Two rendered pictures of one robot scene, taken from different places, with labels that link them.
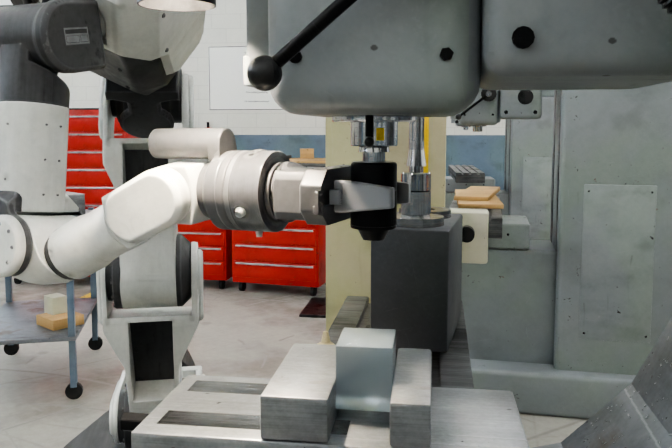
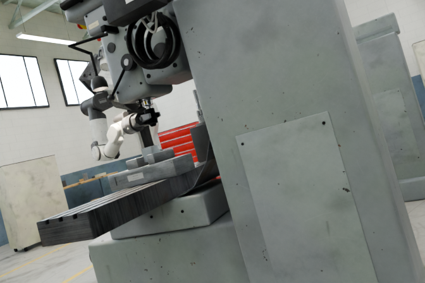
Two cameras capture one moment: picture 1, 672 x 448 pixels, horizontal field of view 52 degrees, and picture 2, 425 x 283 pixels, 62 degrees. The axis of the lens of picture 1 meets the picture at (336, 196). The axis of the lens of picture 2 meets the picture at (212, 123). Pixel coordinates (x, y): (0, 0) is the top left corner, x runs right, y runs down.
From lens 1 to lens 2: 1.08 m
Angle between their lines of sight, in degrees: 20
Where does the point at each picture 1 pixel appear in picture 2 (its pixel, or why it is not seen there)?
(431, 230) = (202, 124)
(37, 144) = (98, 128)
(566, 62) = (157, 78)
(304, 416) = (133, 163)
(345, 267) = not seen: hidden behind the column
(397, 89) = (135, 93)
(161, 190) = (113, 129)
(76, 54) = (103, 105)
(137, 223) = (112, 138)
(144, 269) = not seen: hidden behind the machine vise
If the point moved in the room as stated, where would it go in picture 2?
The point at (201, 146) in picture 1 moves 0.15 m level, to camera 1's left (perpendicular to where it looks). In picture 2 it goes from (120, 117) to (95, 125)
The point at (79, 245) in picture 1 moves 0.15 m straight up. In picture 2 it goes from (107, 148) to (100, 119)
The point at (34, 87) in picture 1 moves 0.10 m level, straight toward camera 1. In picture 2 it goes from (95, 115) to (90, 114)
